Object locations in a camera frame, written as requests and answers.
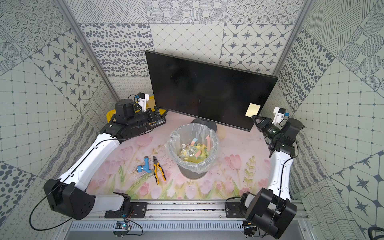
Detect aluminium mounting rail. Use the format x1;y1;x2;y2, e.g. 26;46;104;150
59;199;310;232

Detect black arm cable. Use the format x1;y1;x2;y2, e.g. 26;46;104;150
254;137;299;239
29;128;157;232

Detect blue plastic pipe fitting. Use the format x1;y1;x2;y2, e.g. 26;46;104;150
137;156;152;173

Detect small green circuit board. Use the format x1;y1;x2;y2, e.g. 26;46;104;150
116;221;131;232

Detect small black connector module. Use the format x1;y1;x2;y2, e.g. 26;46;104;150
243;221;258;237

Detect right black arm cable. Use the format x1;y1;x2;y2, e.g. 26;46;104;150
254;137;299;239

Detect yellow black pliers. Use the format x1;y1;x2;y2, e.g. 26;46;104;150
153;156;167;185

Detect pink crumpled sticky note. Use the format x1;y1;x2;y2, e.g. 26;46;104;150
206;135;211;151

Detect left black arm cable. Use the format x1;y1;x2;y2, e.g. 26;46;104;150
29;128;157;232

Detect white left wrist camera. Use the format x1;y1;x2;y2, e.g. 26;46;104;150
137;93;150;112

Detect grey trash bin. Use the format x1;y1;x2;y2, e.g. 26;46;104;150
178;165;210;180

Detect grey monitor stand base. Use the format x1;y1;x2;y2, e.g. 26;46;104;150
192;118;217;132

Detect yellow black plastic toolbox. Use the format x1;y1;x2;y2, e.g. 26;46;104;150
107;95;168;128

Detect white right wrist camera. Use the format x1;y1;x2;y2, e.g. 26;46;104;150
272;107;290;126

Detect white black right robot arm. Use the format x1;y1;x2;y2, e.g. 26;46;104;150
239;116;305;239

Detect black flat monitor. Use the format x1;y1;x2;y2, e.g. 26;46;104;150
145;51;278;132

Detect yellow sticky note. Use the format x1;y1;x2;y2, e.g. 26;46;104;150
245;103;261;118

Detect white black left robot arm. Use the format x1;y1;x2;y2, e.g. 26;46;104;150
44;97;168;220

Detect clear plastic bin liner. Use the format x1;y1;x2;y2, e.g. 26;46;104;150
166;123;220;173

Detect floral pink table mat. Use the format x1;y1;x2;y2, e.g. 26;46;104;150
87;112;276;200

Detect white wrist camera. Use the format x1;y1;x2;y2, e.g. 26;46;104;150
272;107;290;126
137;93;150;112

